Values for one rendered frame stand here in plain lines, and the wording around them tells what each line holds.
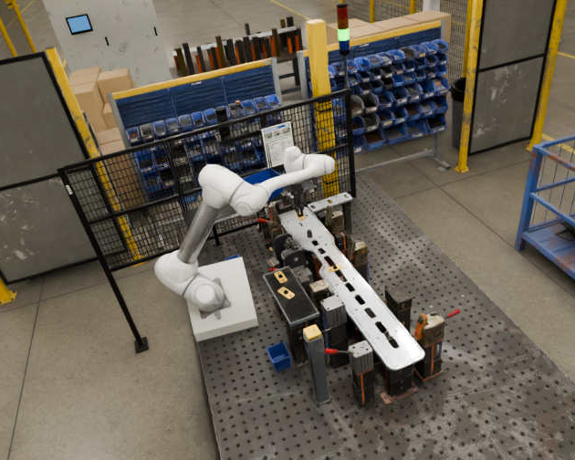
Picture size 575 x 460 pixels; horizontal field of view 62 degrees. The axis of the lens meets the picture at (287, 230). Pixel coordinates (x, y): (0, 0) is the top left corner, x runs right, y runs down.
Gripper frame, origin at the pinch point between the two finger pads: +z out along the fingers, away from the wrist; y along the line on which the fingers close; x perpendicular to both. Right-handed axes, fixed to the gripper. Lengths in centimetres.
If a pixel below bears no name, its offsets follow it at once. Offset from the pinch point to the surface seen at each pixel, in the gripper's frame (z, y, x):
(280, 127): -31, 13, 54
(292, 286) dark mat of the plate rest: -5, -30, -65
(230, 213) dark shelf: 8, -36, 34
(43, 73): -73, -126, 165
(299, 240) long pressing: 11.1, -6.8, -13.4
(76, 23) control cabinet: -35, -112, 644
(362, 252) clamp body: 9.9, 18.6, -43.3
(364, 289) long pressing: 11, 6, -69
